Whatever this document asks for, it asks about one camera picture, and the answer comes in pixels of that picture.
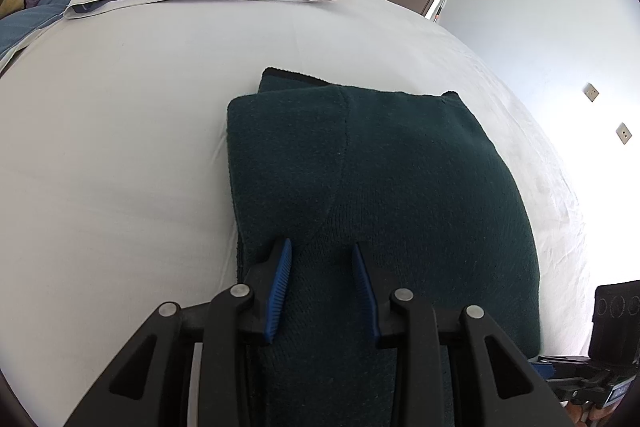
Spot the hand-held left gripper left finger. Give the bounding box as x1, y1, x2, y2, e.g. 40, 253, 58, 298
65, 238, 293, 427

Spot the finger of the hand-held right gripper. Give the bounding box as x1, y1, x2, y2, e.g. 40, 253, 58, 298
532, 355, 597, 389

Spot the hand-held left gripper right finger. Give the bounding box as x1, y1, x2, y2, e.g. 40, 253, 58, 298
351, 243, 576, 427

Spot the dark green sweater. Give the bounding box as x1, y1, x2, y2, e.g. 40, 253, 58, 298
226, 67, 543, 427

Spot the person's right hand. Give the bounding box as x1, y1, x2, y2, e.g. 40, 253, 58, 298
561, 399, 617, 427

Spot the blue pillow with grey border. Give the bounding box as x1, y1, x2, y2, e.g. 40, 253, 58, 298
0, 0, 83, 75

